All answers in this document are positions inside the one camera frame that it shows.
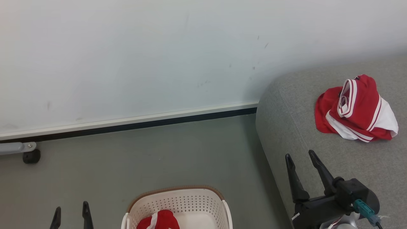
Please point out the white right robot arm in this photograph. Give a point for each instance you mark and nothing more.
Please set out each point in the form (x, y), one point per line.
(343, 224)

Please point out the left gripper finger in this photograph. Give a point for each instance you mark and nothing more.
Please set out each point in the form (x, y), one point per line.
(56, 219)
(87, 218)

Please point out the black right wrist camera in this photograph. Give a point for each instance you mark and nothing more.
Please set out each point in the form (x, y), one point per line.
(359, 190)

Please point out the white and black baseboard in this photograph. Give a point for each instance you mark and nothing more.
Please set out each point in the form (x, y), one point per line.
(127, 124)

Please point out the red and white sports garment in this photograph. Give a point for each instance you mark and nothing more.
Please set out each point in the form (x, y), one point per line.
(359, 111)

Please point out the grey fabric sofa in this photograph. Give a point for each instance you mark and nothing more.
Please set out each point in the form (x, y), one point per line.
(318, 143)

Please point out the white perforated laundry basket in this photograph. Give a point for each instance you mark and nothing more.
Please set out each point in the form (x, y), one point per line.
(190, 203)

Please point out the black caster wheel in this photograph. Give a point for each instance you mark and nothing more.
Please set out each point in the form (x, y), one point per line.
(31, 156)

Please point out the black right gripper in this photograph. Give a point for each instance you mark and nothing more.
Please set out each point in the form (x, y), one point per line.
(314, 211)

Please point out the red garment with white stripe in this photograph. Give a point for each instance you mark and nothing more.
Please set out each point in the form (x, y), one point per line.
(162, 221)

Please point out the grey metal stand leg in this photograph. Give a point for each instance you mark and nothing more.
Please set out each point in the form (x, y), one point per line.
(14, 148)

